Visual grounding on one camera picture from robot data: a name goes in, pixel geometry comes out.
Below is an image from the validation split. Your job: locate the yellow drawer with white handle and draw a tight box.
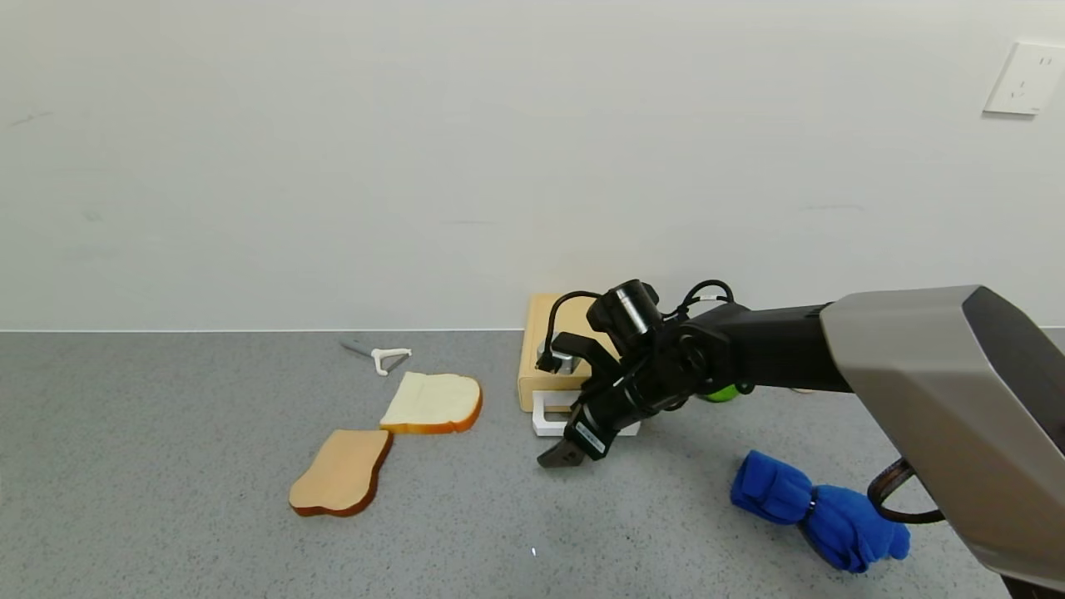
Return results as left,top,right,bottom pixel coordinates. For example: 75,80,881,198
518,374,641,438

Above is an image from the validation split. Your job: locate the brown toast bread slice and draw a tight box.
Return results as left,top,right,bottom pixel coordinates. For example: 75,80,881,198
289,428,394,518

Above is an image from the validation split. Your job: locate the black camera cable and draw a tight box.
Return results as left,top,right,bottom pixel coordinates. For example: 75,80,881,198
539,280,736,367

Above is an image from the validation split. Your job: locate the blue cloth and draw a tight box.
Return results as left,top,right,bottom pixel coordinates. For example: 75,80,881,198
731,450,911,574

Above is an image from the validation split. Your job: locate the white wall socket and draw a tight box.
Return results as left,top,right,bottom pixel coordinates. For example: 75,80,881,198
983,40,1065,117

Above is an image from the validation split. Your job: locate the grey handled white peeler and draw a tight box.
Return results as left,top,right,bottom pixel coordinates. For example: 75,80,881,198
339,339,414,377

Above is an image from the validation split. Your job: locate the white toast bread slice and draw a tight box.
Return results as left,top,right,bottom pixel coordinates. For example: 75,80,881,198
380,371,483,435

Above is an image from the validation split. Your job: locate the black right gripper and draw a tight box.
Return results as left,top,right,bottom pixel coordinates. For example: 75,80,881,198
537,374,648,469

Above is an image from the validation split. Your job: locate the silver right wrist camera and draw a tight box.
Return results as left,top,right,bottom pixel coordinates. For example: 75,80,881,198
537,331,600,375

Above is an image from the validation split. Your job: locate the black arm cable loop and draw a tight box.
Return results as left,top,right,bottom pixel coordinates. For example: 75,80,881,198
868,458,946,525

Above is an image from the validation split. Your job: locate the yellow drawer cabinet housing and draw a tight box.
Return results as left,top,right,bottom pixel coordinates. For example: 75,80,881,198
518,293,621,392

